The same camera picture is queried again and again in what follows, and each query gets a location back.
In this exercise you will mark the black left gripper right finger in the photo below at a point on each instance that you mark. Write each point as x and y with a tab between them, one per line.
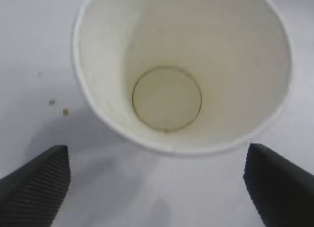
282	192

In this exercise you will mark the white paper coffee cup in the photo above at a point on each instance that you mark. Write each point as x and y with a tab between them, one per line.
166	99

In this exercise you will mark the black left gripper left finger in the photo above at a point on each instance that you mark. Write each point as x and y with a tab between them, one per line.
32	192

